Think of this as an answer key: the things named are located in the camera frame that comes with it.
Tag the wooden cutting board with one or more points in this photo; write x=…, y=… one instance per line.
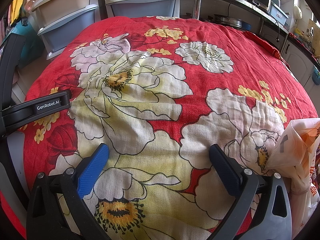
x=312, y=30

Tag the orange print plastic bag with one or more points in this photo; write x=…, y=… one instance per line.
x=295, y=155

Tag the yellow cloth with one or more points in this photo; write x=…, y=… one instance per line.
x=17, y=5

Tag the blue hanging basket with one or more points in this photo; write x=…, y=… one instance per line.
x=316, y=76

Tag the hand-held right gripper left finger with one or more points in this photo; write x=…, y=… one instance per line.
x=93, y=166

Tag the beige grey drawer cabinet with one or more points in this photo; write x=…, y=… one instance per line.
x=67, y=25

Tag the yellow sink caddy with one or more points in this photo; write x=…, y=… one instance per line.
x=300, y=32

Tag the steel pots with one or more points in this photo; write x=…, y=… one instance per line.
x=231, y=21

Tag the blue dish container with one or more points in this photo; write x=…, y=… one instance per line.
x=278, y=12

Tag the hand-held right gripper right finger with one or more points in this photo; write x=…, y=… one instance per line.
x=222, y=166

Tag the red floral blanket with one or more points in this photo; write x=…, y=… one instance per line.
x=160, y=130

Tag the white round container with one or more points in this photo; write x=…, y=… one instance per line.
x=297, y=11

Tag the metal shelf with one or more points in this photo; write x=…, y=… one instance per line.
x=197, y=0

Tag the grey plastic drawer cabinet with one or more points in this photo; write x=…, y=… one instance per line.
x=142, y=5

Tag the teal bag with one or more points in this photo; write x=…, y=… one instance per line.
x=32, y=42

